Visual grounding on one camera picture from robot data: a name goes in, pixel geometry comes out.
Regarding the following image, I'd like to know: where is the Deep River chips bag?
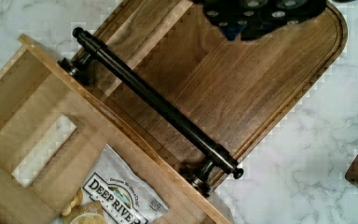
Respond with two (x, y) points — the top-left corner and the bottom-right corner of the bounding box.
(80, 145), (170, 224)

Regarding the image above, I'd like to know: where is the black metal tray handle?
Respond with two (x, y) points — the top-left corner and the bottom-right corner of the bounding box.
(58, 27), (244, 197)

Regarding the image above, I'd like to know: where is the dark wooden cutting board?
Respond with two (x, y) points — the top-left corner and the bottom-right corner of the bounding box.
(71, 0), (349, 190)

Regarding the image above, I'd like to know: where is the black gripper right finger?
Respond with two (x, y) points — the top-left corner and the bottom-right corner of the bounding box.
(241, 0), (326, 41)

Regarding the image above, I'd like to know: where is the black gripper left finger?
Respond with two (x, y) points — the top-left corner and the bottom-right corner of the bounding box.
(195, 0), (249, 41)

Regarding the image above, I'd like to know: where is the light wooden tray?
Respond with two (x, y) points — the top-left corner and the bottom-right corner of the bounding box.
(0, 35), (233, 224)

